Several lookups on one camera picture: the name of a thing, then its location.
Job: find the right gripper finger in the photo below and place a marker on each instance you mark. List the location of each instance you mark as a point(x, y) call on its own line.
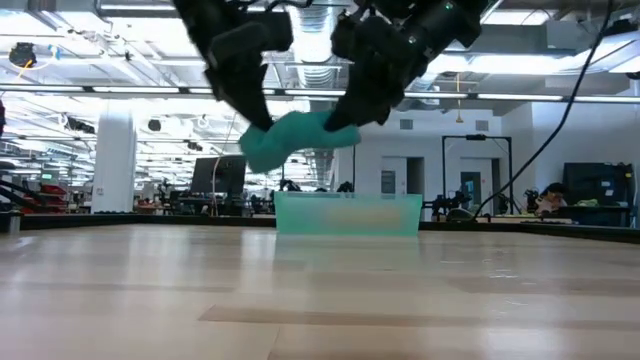
point(360, 107)

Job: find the seated person at desk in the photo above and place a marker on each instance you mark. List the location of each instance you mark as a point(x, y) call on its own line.
point(550, 197)

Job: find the teal translucent plastic basket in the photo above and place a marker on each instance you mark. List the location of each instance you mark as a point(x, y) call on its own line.
point(300, 215)

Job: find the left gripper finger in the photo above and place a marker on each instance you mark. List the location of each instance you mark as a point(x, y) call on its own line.
point(250, 107)

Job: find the yellow hanging pendant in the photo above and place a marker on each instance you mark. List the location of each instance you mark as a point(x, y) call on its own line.
point(459, 117)

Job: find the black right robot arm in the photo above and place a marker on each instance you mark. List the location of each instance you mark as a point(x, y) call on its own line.
point(440, 20)

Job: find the white building column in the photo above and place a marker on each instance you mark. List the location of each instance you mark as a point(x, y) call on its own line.
point(114, 165)

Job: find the ribbed silver ceiling duct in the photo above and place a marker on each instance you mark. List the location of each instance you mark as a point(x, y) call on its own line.
point(315, 50)

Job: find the black metal stand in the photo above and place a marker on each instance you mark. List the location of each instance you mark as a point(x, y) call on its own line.
point(475, 137)

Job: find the black ceiling-mounted device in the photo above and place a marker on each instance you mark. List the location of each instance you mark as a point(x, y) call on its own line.
point(22, 55)

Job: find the black metal table frame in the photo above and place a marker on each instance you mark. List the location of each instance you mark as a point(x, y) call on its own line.
point(125, 220)

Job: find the teal microfiber towel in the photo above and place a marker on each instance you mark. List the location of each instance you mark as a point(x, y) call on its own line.
point(295, 137)

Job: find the black wall screen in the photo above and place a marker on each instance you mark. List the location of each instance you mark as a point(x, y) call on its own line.
point(597, 177)

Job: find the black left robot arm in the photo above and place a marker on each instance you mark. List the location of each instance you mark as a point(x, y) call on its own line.
point(195, 15)

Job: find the grey wall doorway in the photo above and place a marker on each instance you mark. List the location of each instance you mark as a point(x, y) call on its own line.
point(402, 175)

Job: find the black monitor on stand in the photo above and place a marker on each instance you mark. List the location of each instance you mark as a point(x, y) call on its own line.
point(220, 175)

